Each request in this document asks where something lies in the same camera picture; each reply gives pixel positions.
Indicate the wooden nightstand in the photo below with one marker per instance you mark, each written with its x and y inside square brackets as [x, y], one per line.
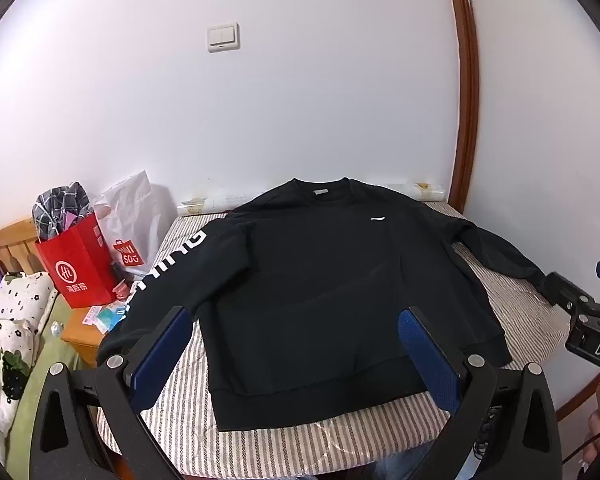
[80, 337]

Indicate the light blue box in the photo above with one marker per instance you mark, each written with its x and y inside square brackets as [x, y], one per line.
[107, 319]

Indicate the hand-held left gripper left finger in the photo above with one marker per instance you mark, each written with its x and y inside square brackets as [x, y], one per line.
[160, 355]

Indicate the brown wooden door frame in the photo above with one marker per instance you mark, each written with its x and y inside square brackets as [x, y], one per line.
[467, 85]

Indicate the red paper bag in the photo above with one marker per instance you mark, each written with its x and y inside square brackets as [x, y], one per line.
[77, 260]

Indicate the grey striped mattress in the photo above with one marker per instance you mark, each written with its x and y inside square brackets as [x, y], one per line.
[300, 450]

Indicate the white plastic shopping bag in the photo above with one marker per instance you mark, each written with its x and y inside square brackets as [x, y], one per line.
[130, 220]

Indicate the white light switch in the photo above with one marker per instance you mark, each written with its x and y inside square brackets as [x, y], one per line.
[223, 37]

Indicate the white floral pillow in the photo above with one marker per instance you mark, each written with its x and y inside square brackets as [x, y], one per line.
[20, 305]

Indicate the pink small jar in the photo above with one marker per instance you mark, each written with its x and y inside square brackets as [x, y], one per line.
[121, 291]

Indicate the wooden headboard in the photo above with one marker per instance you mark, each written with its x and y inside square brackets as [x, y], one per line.
[10, 245]

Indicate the grey plaid cloth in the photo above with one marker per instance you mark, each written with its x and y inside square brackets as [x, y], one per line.
[60, 207]

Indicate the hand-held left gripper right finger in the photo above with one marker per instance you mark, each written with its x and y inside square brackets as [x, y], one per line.
[425, 355]

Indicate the green blanket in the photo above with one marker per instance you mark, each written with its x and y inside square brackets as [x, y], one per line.
[35, 385]

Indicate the black sweatshirt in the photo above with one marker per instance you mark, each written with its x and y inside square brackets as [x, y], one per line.
[310, 285]

